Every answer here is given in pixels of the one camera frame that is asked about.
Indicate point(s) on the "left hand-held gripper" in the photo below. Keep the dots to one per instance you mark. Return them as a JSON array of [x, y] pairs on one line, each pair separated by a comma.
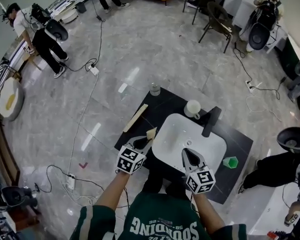
[[130, 160]]

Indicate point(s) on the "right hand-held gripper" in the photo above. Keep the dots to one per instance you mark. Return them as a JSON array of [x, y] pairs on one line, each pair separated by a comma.
[[201, 180]]

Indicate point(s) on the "green hexagonal cup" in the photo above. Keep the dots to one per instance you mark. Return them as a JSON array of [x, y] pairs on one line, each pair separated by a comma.
[[230, 162]]

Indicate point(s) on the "white mug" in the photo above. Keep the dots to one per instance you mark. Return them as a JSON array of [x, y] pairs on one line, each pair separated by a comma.
[[192, 107]]

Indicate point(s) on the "person's left forearm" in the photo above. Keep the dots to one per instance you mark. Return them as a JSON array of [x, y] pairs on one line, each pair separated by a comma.
[[112, 191]]

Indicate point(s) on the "person's right forearm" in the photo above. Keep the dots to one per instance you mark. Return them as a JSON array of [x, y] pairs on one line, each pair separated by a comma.
[[207, 212]]

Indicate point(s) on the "white sink basin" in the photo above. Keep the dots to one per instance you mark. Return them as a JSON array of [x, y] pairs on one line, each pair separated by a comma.
[[180, 131]]

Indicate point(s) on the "person's right leg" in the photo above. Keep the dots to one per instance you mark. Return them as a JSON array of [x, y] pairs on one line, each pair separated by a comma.
[[177, 191]]

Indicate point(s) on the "person's leg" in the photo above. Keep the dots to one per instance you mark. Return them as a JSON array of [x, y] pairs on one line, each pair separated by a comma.
[[177, 191], [152, 181]]

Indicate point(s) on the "person's left leg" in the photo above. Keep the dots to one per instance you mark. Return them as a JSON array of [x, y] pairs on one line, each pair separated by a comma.
[[152, 181]]

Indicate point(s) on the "black faucet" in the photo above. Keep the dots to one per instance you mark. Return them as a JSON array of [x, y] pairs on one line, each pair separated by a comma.
[[211, 122]]

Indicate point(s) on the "dark vanity cabinet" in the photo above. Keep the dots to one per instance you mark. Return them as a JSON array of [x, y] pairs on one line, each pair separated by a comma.
[[170, 104]]

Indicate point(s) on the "clear glass jar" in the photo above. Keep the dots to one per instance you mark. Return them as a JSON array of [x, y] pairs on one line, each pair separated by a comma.
[[155, 90]]

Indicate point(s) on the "person's green printed shirt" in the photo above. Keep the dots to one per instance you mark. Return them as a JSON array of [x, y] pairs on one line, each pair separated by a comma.
[[160, 217]]

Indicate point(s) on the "white power strip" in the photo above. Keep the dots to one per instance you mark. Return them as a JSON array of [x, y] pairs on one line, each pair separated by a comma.
[[249, 86], [93, 70], [70, 182]]

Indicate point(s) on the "white bathtub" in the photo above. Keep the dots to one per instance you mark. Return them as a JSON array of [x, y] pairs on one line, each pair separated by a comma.
[[260, 211]]

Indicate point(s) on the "white egg shaped cushion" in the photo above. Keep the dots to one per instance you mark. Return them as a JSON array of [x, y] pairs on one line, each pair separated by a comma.
[[12, 101]]

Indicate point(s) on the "light wooden table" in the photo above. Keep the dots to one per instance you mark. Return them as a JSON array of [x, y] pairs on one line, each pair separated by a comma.
[[33, 60]]

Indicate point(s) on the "brown wooden cabinet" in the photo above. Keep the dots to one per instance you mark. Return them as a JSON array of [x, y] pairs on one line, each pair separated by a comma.
[[2, 154]]

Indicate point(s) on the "dark green counter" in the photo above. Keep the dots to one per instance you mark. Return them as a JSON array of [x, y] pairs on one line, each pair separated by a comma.
[[292, 59]]

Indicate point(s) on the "dark rattan chair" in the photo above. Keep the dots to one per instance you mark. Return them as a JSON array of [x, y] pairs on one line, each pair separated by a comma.
[[217, 16]]

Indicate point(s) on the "white round low table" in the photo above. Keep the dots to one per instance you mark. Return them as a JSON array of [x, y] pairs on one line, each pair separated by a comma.
[[68, 15]]

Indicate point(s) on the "black metal chair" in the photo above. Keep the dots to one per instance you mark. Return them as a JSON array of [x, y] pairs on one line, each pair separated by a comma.
[[197, 0]]

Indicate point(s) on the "white cabinet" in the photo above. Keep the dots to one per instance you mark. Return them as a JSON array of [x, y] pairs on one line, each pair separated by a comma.
[[240, 9]]

